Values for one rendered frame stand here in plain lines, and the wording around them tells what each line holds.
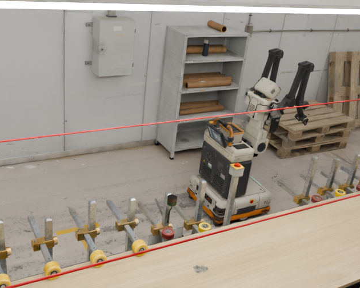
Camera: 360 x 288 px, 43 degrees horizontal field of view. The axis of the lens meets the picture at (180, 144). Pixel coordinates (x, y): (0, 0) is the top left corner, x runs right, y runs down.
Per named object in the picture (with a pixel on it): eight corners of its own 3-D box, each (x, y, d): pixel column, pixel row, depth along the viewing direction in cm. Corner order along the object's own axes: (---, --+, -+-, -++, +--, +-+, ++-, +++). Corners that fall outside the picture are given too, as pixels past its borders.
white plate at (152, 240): (147, 246, 299) (148, 234, 295) (181, 237, 312) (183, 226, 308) (147, 247, 299) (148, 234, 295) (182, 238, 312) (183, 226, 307)
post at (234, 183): (220, 227, 327) (231, 174, 308) (226, 226, 330) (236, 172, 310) (224, 231, 324) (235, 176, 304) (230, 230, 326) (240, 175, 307)
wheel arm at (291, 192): (276, 184, 376) (277, 180, 375) (279, 184, 378) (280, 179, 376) (313, 213, 343) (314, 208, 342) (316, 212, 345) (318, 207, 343)
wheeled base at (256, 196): (216, 227, 441) (220, 205, 430) (185, 193, 489) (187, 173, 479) (270, 213, 472) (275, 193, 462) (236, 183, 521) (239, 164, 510)
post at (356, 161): (339, 203, 390) (355, 153, 369) (342, 202, 391) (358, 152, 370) (343, 204, 387) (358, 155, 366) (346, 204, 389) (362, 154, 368)
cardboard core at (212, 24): (207, 20, 545) (222, 26, 522) (213, 20, 549) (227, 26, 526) (207, 26, 548) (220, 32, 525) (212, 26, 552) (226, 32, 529)
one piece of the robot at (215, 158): (222, 211, 442) (236, 134, 406) (195, 183, 484) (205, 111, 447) (250, 204, 458) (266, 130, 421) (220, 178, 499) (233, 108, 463)
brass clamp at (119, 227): (114, 226, 279) (115, 220, 276) (134, 222, 285) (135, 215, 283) (118, 232, 274) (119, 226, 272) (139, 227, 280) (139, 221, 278)
